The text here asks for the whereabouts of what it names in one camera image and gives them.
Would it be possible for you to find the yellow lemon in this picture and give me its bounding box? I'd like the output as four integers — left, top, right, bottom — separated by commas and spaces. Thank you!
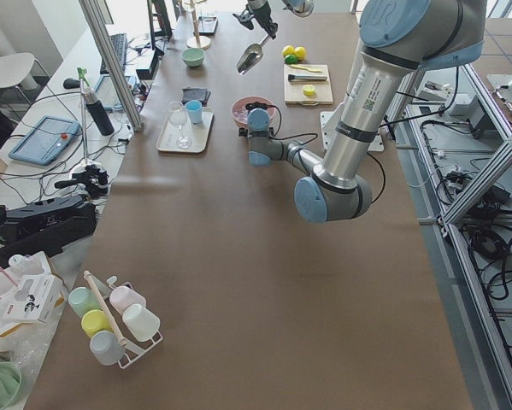
294, 46, 307, 61
282, 44, 295, 57

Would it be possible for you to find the aluminium frame post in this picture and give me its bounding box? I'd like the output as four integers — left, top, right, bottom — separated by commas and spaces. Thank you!
79, 0, 144, 132

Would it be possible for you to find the wooden cutting board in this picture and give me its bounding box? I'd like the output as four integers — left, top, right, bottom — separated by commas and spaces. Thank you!
284, 64, 333, 106

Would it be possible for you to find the green lime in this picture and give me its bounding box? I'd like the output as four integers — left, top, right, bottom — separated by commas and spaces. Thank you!
284, 54, 298, 65

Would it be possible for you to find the light blue cup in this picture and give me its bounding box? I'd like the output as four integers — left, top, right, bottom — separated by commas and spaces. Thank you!
185, 100, 203, 125

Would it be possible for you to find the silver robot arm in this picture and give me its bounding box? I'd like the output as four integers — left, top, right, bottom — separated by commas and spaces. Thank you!
232, 0, 314, 39
247, 0, 486, 223

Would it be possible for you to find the wooden mug tree stand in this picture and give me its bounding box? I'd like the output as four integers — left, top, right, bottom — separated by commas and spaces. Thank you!
182, 0, 211, 50

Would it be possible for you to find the black water bottle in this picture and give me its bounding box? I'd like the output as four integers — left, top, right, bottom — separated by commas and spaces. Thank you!
83, 91, 115, 136

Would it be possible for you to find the cream serving tray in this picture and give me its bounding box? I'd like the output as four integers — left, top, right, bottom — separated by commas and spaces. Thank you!
156, 107, 214, 154

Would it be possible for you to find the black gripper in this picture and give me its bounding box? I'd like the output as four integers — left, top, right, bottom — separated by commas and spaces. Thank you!
232, 3, 278, 38

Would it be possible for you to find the metal ice scoop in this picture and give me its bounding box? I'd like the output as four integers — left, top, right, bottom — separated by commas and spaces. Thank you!
236, 35, 272, 75

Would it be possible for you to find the blue teach pendant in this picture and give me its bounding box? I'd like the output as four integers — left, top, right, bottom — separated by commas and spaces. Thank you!
9, 116, 81, 166
94, 74, 122, 112

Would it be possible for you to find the grey folded cloth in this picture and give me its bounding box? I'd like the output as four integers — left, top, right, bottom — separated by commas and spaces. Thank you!
181, 87, 211, 106

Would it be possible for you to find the lemon half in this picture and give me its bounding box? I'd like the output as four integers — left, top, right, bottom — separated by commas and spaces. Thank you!
303, 85, 315, 96

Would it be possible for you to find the clear wine glass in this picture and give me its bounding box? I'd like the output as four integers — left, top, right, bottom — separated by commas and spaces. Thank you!
168, 102, 191, 149

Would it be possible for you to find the pink bowl of ice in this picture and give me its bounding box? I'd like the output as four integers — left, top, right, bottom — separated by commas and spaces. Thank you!
231, 96, 277, 131

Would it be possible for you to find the pale yellow cup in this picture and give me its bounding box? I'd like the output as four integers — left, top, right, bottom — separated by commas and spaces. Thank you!
81, 309, 112, 338

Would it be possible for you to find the metal muddler rod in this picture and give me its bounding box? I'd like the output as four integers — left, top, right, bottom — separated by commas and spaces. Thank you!
287, 73, 327, 82

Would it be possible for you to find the mint green bowl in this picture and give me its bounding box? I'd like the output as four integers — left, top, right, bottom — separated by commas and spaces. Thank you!
180, 48, 205, 68

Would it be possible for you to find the white wire cup rack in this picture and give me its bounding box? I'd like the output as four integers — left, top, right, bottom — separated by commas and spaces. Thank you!
83, 271, 165, 370

